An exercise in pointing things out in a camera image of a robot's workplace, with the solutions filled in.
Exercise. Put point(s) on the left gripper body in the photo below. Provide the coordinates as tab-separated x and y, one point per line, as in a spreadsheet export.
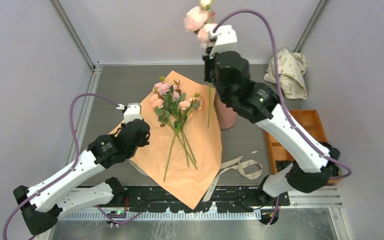
132	150

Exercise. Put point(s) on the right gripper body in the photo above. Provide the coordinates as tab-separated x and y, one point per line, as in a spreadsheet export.
209	72

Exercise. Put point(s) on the pink flowers with green stems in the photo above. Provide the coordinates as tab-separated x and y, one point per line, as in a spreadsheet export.
173	109

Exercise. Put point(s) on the green orange flower bouquet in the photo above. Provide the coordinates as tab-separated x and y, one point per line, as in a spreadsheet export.
185	172

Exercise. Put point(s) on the pink flower stem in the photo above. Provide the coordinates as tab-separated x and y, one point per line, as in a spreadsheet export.
200	20

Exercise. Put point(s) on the cream printed ribbon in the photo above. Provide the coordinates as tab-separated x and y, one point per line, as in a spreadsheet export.
234	164

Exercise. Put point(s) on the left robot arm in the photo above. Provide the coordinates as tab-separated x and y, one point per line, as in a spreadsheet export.
44	204

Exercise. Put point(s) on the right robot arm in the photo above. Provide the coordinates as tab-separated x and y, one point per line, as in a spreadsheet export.
261	105

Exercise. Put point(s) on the pink cylindrical vase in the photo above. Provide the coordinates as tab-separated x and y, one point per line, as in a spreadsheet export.
225	115

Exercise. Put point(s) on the crumpled printed paper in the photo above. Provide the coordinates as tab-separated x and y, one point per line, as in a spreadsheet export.
292	67

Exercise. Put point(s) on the orange compartment tray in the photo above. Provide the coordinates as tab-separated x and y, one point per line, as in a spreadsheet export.
279	158

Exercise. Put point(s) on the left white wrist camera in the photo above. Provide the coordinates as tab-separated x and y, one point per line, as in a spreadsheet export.
131	112

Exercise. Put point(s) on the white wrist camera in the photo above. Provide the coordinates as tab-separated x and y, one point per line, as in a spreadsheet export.
224	38
131	112

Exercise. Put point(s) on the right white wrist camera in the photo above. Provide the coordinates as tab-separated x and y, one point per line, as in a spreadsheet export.
224	38

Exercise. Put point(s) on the aluminium frame rail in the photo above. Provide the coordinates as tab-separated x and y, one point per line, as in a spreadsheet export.
79	115

